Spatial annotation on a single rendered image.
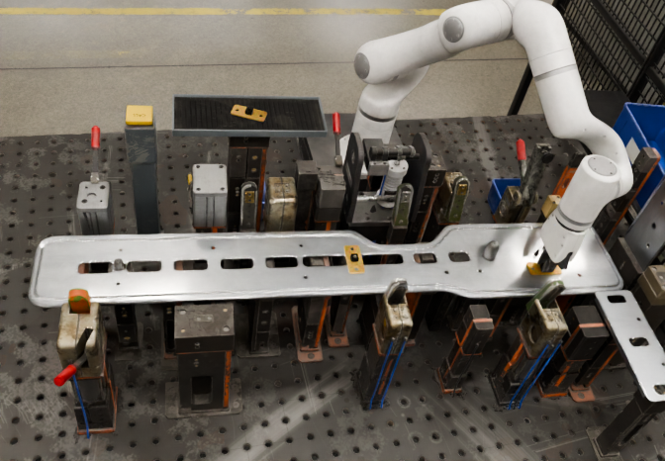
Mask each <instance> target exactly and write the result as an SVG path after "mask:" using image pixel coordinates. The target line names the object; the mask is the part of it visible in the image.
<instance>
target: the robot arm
mask: <svg viewBox="0 0 665 461"><path fill-rule="evenodd" d="M507 40H517V41H518V42H519V44H520V45H521V46H523V47H524V49H525V51H526V55H527V58H528V61H529V65H530V68H531V72H532V75H533V79H534V82H535V86H536V89H537V92H538V95H539V99H540V102H541V105H542V109H543V112H544V115H545V119H546V122H547V124H548V127H549V129H550V131H551V132H552V134H553V135H554V136H555V137H557V138H572V139H577V140H579V141H581V142H582V143H583V144H585V145H586V146H587V147H588V149H589V150H590V151H591V152H592V153H593V154H592V155H588V156H586V157H584V158H583V160H582V161H581V163H580V165H579V167H578V169H577V171H576V173H575V174H574V176H573V178H572V180H571V182H570V184H569V186H568V187H567V189H566V191H565V193H564V195H563V197H562V199H561V200H560V202H559V204H558V206H557V208H556V209H555V210H554V211H553V212H552V213H551V214H550V216H549V217H548V218H547V220H546V221H545V223H544V225H543V226H542V228H541V230H540V237H541V240H542V242H543V244H544V246H543V248H542V250H543V252H542V253H541V255H540V257H539V258H538V260H537V264H541V263H544V264H543V266H542V268H541V272H553V271H554V269H555V268H556V266H557V265H558V267H559V268H560V269H561V270H566V269H567V267H568V263H569V262H571V261H572V260H573V259H574V258H575V256H576V254H577V253H578V251H579V249H580V247H581V245H582V242H583V240H584V237H585V234H586V230H587V229H589V228H590V227H591V225H592V224H593V222H594V220H595V219H596V217H597V216H598V214H599V212H600V211H601V209H602V208H603V206H604V205H605V204H607V203H608V202H609V201H611V200H613V199H616V198H618V197H620V196H622V195H624V194H626V193H627V192H628V191H629V190H630V189H631V187H632V184H633V175H632V170H631V166H630V162H629V159H628V156H627V152H626V149H625V147H624V144H623V142H622V140H621V139H620V137H619V136H618V134H617V133H616V132H615V131H614V130H613V129H612V128H611V127H609V126H608V125H607V124H605V123H603V122H602V121H600V120H598V119H597V118H595V117H594V116H593V115H592V114H591V112H590V111H589V108H588V104H587V101H586V97H585V93H584V90H583V86H582V82H581V79H580V75H579V71H578V68H577V64H576V60H575V57H574V53H573V50H572V47H571V43H570V40H569V36H568V33H567V29H566V26H565V23H564V21H563V18H562V16H561V15H560V13H559V12H558V11H557V10H556V9H555V8H554V7H553V6H551V5H550V4H547V3H545V2H542V1H537V0H481V1H475V2H470V3H466V4H462V5H459V6H456V7H453V8H450V9H448V10H446V11H444V12H443V13H442V14H441V15H440V17H439V19H437V20H435V21H433V22H431V23H428V24H426V25H424V26H421V27H419V28H416V29H413V30H410V31H407V32H404V33H400V34H398V35H394V36H390V37H387V38H383V39H379V40H374V41H370V42H368V43H366V44H364V45H363V46H361V47H360V48H359V50H358V51H357V52H356V55H355V57H354V69H355V72H356V74H357V76H358V77H359V78H360V79H361V80H362V81H364V82H365V83H368V85H367V86H366V87H365V88H364V89H363V91H362V93H361V96H360V99H359V103H358V107H357V111H356V115H355V119H354V123H353V127H352V131H351V132H352V133H359V134H360V137H361V141H362V140H363V139H364V138H381V139H382V140H383V143H389V139H390V136H391V133H392V130H393V127H394V124H395V121H396V117H397V114H398V111H399V107H400V104H401V102H402V101H403V100H404V99H405V97H406V96H407V95H408V94H409V93H410V92H411V91H412V90H413V89H414V88H415V87H416V86H417V85H418V84H419V83H420V81H421V80H422V79H423V78H424V76H425V75H426V73H427V71H428V68H429V66H430V65H431V64H433V63H436V62H439V61H442V60H445V59H448V58H451V57H454V56H456V55H458V54H459V53H460V52H461V51H464V50H467V49H471V48H473V47H477V46H484V45H489V44H493V43H497V42H502V41H507Z"/></svg>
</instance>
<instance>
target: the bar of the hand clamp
mask: <svg viewBox="0 0 665 461"><path fill-rule="evenodd" d="M551 150H552V147H551V146H550V144H549V143H536V144H535V145H534V148H533V151H532V154H531V157H530V160H529V163H528V166H527V168H526V171H525V174H524V177H523V180H522V185H521V188H520V192H521V194H522V199H521V201H520V203H519V205H521V204H522V202H523V198H524V195H525V192H526V189H529V191H528V192H529V195H530V198H529V199H528V200H526V201H527V202H528V204H529V205H531V204H532V201H533V198H534V196H535V193H536V190H537V187H538V185H539V182H540V179H541V176H542V174H543V171H544V168H545V165H546V163H549V162H551V161H552V160H553V154H552V153H551Z"/></svg>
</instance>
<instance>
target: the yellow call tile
mask: <svg viewBox="0 0 665 461"><path fill-rule="evenodd" d="M152 111H153V108H152V106H127V115H126V124H127V125H152Z"/></svg>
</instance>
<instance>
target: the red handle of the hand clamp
mask: <svg viewBox="0 0 665 461"><path fill-rule="evenodd" d="M516 145H517V155H518V162H519V168H520V178H521V185H522V182H523V177H524V174H525V171H526V162H525V161H526V155H525V145H524V140H522V139H518V141H517V142H516ZM529 198H530V195H529V192H528V189H526V192H525V195H524V198H523V199H524V200H528V199H529Z"/></svg>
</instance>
